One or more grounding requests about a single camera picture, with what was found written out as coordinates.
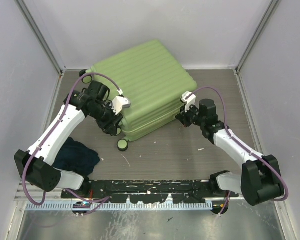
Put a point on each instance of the aluminium rail frame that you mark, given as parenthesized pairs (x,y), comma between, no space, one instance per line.
(148,210)

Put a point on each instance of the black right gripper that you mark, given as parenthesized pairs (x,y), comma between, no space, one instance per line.
(183,116)

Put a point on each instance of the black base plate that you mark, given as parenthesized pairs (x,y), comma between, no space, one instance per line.
(152,191)

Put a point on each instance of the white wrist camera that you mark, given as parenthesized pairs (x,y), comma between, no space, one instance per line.
(188,99)
(119,103)

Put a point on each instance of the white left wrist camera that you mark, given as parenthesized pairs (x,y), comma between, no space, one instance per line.
(119,103)

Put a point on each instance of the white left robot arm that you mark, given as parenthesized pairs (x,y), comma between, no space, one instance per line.
(35,165)

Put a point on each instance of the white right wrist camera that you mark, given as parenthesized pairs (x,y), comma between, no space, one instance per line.
(188,99)

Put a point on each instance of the navy blue garment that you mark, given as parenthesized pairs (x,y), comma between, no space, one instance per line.
(75,157)

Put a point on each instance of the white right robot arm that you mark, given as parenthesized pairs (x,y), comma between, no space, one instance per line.
(259,180)

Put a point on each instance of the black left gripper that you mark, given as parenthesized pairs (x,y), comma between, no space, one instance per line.
(108,126)

